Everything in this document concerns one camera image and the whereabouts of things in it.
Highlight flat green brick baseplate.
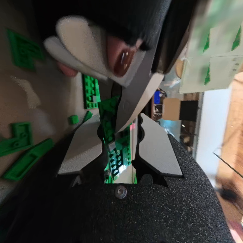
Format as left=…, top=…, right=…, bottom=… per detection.
left=83, top=74, right=100, bottom=109

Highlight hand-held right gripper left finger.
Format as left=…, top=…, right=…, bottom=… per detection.
left=57, top=114, right=109, bottom=176

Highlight green brick plate assembly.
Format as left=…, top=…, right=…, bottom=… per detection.
left=98, top=96, right=132, bottom=183

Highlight person's left hand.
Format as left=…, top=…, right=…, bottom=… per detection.
left=106, top=35, right=138, bottom=78

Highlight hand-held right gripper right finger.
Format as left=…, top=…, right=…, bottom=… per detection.
left=132, top=113, right=183, bottom=177

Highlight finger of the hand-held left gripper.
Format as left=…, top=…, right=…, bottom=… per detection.
left=112, top=50, right=165, bottom=134

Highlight scattered small loose bricks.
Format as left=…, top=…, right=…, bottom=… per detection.
left=0, top=28, right=93, bottom=181

